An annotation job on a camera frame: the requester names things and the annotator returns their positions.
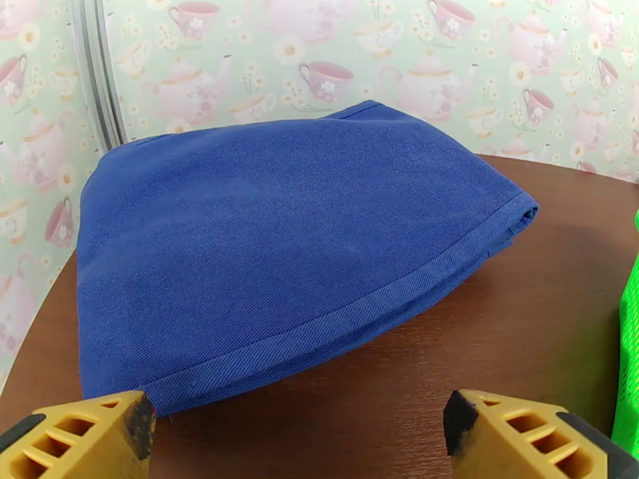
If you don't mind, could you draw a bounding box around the blue folded towel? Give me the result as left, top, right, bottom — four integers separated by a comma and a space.
75, 99, 542, 419

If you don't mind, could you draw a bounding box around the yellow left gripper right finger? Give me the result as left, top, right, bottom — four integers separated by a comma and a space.
443, 389, 639, 479

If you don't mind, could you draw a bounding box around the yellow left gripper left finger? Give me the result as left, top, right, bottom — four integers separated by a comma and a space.
0, 390, 156, 479

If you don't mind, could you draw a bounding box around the green plastic basket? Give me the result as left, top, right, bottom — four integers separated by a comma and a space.
609, 208, 639, 459

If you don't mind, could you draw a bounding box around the aluminium frame post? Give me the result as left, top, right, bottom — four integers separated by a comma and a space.
67, 0, 129, 152

